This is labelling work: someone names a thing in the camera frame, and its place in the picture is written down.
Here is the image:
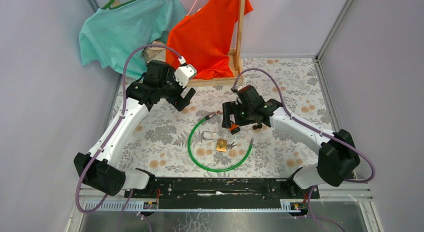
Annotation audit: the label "wooden clothes rack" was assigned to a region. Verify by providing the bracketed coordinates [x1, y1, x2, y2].
[106, 0, 248, 90]

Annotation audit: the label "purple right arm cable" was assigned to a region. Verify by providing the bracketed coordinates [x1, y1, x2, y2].
[230, 68, 377, 232]

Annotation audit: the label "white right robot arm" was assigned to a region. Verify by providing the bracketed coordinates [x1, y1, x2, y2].
[221, 85, 361, 198]

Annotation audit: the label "pink clothes hanger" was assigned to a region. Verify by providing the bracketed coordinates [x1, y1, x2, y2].
[186, 0, 198, 16]

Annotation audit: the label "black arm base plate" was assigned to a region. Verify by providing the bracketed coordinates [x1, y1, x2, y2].
[124, 177, 320, 209]

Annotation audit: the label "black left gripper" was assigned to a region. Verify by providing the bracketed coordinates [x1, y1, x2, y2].
[157, 67, 195, 111]

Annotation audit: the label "black head keys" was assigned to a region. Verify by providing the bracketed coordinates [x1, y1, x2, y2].
[252, 123, 263, 130]

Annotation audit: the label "orange black padlock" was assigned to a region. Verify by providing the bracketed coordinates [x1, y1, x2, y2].
[229, 123, 241, 135]

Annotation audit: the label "orange t-shirt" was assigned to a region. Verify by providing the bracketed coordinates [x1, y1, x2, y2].
[166, 0, 240, 80]

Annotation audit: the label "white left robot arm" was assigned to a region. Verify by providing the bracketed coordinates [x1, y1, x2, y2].
[73, 60, 197, 198]

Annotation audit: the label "brass padlock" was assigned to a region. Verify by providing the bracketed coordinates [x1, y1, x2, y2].
[200, 131, 229, 153]

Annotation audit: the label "silver keys bunch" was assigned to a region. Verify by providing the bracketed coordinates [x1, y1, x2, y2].
[226, 142, 237, 150]

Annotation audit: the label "green cable lock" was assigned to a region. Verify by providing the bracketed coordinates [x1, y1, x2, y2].
[187, 111, 254, 173]

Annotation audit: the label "teal t-shirt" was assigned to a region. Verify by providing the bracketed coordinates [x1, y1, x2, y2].
[79, 0, 187, 74]

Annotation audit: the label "slotted metal cable rail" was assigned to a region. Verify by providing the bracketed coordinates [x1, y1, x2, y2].
[85, 200, 302, 214]

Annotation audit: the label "green clothes hanger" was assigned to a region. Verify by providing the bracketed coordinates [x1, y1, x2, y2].
[101, 0, 146, 10]

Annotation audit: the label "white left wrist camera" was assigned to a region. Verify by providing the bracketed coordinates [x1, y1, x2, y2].
[174, 56, 197, 88]

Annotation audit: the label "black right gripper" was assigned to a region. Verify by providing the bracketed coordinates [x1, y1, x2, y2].
[221, 100, 256, 129]

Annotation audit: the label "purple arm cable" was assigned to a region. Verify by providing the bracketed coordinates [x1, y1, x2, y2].
[75, 44, 186, 232]
[230, 68, 377, 232]

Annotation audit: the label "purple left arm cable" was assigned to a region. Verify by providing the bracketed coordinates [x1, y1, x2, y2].
[75, 44, 186, 232]

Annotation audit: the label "beige crumpled cloth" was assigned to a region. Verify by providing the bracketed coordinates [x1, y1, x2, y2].
[141, 40, 166, 64]

